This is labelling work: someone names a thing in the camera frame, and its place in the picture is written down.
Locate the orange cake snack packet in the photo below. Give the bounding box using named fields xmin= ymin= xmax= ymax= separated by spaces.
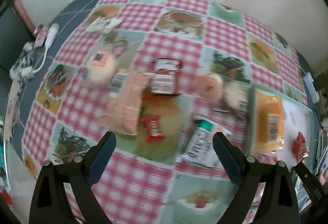
xmin=252 ymin=90 xmax=284 ymax=154

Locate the peach pink snack bag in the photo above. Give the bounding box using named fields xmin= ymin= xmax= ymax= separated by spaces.
xmin=98 ymin=69 xmax=154 ymax=136

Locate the white power strip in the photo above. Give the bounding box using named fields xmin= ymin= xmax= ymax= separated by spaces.
xmin=303 ymin=72 xmax=320 ymax=103

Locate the checkered cake print tablecloth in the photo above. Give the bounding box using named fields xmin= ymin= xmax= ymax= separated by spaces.
xmin=22 ymin=0 xmax=308 ymax=223

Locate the small red candy packet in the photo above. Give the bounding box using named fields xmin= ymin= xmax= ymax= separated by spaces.
xmin=139 ymin=115 xmax=165 ymax=143

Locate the white crumpled wrapper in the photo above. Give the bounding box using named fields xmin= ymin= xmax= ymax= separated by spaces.
xmin=86 ymin=17 xmax=122 ymax=34

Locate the clear bread roll packet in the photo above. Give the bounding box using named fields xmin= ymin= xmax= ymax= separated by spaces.
xmin=192 ymin=74 xmax=224 ymax=103

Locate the white charger with cable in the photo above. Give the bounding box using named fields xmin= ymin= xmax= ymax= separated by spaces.
xmin=21 ymin=23 xmax=59 ymax=79

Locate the dark red snack box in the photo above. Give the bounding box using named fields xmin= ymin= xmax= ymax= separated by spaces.
xmin=151 ymin=58 xmax=182 ymax=96

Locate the green white cracker packet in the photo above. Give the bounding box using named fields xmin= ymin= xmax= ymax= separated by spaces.
xmin=176 ymin=115 xmax=233 ymax=168

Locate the red crinkled snack packet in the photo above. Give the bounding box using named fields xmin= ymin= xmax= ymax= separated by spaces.
xmin=292 ymin=132 xmax=309 ymax=163

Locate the clear dark snack packet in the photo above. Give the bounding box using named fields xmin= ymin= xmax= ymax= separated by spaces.
xmin=214 ymin=81 xmax=251 ymax=120

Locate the teal rimmed white tray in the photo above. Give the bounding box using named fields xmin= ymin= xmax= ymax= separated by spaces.
xmin=243 ymin=84 xmax=316 ymax=172

